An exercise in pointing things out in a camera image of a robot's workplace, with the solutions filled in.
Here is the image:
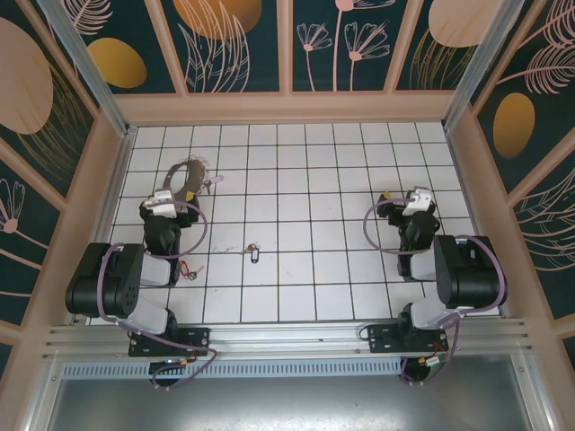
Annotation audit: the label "metal key plate with rings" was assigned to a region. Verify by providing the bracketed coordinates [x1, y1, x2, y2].
[162, 154, 213, 204]

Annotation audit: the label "key with purple tag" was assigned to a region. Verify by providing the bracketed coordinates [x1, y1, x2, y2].
[199, 174, 225, 195]

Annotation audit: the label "keys with red tag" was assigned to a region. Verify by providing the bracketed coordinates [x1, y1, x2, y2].
[178, 259, 206, 282]

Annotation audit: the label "key with blue tag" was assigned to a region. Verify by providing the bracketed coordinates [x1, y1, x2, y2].
[240, 242, 262, 266]

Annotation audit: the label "grey metal sheet panel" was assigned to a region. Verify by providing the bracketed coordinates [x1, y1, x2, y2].
[24, 374, 561, 431]

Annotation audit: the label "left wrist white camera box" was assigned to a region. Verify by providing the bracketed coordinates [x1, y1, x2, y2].
[147, 189, 186, 216]

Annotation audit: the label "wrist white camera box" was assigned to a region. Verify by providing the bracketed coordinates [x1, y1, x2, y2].
[147, 189, 186, 216]
[401, 187, 436, 217]

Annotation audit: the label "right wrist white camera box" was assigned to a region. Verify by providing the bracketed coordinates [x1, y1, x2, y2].
[401, 187, 436, 217]

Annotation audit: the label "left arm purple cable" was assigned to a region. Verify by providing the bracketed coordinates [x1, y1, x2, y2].
[97, 199, 219, 391]

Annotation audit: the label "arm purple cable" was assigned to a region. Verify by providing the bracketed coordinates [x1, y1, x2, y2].
[362, 198, 509, 386]
[97, 199, 219, 391]

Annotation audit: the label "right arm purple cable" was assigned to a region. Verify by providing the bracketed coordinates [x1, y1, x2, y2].
[362, 198, 509, 386]

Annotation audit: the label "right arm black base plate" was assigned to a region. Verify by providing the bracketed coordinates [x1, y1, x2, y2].
[367, 323, 450, 356]

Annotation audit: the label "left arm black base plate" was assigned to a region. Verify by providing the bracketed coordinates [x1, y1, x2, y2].
[128, 327, 212, 358]

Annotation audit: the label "aluminium slotted mounting rail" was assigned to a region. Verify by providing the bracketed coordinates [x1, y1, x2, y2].
[42, 317, 535, 363]

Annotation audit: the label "right aluminium frame post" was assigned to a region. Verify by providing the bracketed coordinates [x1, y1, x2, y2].
[438, 0, 540, 136]

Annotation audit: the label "aluminium frame post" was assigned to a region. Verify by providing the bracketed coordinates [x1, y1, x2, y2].
[438, 0, 540, 136]
[34, 0, 138, 138]

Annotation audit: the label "left aluminium frame post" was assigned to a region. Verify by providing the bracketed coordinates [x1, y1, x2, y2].
[34, 0, 138, 138]

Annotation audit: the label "grey slotted cable duct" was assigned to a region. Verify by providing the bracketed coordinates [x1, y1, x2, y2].
[59, 357, 405, 379]

